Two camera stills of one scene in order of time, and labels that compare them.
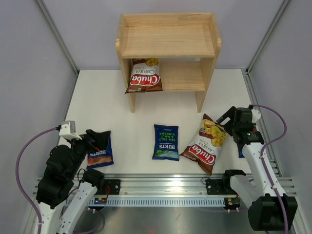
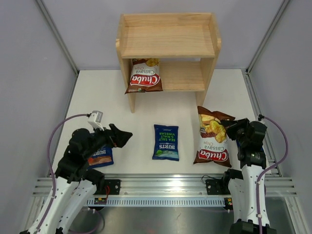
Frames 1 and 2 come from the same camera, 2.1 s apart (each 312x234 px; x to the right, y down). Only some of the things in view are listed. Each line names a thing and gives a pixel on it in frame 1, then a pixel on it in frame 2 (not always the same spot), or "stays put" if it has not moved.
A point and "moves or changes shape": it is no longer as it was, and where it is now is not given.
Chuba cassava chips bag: [145, 76] stays put
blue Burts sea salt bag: [165, 143] stays put
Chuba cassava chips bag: [203, 149] moves or changes shape
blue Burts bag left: [102, 157] stays put
